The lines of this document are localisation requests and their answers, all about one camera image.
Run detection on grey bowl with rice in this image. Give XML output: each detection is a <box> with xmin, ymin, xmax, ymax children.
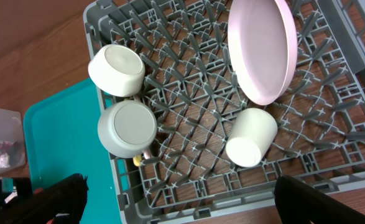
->
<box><xmin>98</xmin><ymin>100</ymin><xmax>157</xmax><ymax>158</ymax></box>

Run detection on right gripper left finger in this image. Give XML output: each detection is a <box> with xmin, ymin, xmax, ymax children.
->
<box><xmin>0</xmin><ymin>174</ymin><xmax>88</xmax><ymax>224</ymax></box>

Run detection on white round plate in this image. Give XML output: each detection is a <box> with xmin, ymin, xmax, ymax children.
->
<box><xmin>228</xmin><ymin>0</ymin><xmax>298</xmax><ymax>105</ymax></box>

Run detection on white bowl with peanuts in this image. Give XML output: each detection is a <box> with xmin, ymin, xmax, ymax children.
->
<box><xmin>88</xmin><ymin>44</ymin><xmax>146</xmax><ymax>97</ymax></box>

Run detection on clear plastic bin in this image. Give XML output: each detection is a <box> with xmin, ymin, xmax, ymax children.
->
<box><xmin>0</xmin><ymin>108</ymin><xmax>25</xmax><ymax>174</ymax></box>

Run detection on grey dishwasher rack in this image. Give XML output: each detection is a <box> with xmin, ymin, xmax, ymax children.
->
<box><xmin>83</xmin><ymin>1</ymin><xmax>365</xmax><ymax>223</ymax></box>

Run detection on red silver foil wrapper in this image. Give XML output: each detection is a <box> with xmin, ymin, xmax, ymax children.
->
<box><xmin>0</xmin><ymin>141</ymin><xmax>14</xmax><ymax>160</ymax></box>

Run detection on yellow plastic spoon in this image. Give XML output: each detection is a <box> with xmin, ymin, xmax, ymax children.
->
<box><xmin>132</xmin><ymin>155</ymin><xmax>142</xmax><ymax>167</ymax></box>

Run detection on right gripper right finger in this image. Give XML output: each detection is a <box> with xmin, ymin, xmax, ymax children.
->
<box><xmin>274</xmin><ymin>175</ymin><xmax>365</xmax><ymax>224</ymax></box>

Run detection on white cup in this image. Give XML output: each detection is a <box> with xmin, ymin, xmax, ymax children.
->
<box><xmin>225</xmin><ymin>108</ymin><xmax>278</xmax><ymax>167</ymax></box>

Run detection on teal serving tray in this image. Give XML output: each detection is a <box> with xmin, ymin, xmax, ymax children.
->
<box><xmin>24</xmin><ymin>79</ymin><xmax>121</xmax><ymax>223</ymax></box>

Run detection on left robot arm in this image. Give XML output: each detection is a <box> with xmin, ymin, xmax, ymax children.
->
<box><xmin>0</xmin><ymin>177</ymin><xmax>32</xmax><ymax>211</ymax></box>

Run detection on white napkin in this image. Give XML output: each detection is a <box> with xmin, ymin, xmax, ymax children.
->
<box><xmin>0</xmin><ymin>153</ymin><xmax>10</xmax><ymax>169</ymax></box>

